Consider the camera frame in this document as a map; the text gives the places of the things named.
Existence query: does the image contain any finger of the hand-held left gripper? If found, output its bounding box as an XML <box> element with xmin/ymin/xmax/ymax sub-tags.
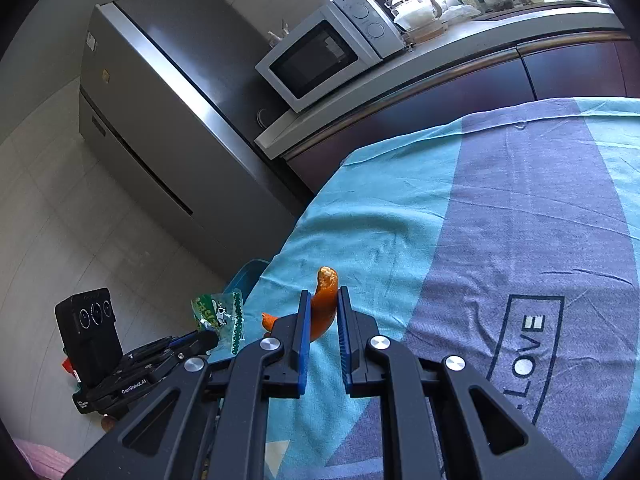
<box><xmin>127</xmin><ymin>327</ymin><xmax>220</xmax><ymax>361</ymax></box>

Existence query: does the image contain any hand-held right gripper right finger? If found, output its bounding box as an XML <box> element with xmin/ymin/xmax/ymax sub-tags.
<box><xmin>337</xmin><ymin>286</ymin><xmax>586</xmax><ymax>480</ymax></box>

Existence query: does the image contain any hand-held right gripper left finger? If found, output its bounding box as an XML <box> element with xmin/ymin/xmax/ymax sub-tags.
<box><xmin>62</xmin><ymin>290</ymin><xmax>313</xmax><ymax>480</ymax></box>

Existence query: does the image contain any green printed snack wrapper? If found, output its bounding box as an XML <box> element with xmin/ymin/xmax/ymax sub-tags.
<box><xmin>191</xmin><ymin>290</ymin><xmax>246</xmax><ymax>356</ymax></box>

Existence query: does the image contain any curved orange peel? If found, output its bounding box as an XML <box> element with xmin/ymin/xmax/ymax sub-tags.
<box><xmin>261</xmin><ymin>266</ymin><xmax>340</xmax><ymax>343</ymax></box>

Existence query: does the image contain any blue bin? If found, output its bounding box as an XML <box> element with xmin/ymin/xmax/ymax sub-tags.
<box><xmin>222</xmin><ymin>259</ymin><xmax>268</xmax><ymax>311</ymax></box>

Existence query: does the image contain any pink cloth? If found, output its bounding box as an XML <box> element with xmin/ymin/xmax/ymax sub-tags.
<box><xmin>12</xmin><ymin>437</ymin><xmax>76</xmax><ymax>480</ymax></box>

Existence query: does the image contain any teal purple printed cloth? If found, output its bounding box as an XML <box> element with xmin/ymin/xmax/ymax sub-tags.
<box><xmin>207</xmin><ymin>97</ymin><xmax>640</xmax><ymax>480</ymax></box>

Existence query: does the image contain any grey refrigerator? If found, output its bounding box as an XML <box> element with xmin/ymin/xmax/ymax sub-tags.
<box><xmin>77</xmin><ymin>0</ymin><xmax>313</xmax><ymax>233</ymax></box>

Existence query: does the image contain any dark kitchen counter cabinet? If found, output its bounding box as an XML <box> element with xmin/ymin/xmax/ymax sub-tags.
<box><xmin>254</xmin><ymin>2</ymin><xmax>640</xmax><ymax>196</ymax></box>

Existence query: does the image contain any white microwave oven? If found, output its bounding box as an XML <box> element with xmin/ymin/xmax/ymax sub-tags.
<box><xmin>255</xmin><ymin>0</ymin><xmax>406</xmax><ymax>114</ymax></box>

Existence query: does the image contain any wooden trivet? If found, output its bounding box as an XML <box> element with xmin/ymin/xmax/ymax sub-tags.
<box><xmin>402</xmin><ymin>21</ymin><xmax>448</xmax><ymax>44</ymax></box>

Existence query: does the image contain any glass kettle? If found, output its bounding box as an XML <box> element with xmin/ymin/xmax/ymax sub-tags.
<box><xmin>385</xmin><ymin>0</ymin><xmax>446</xmax><ymax>31</ymax></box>

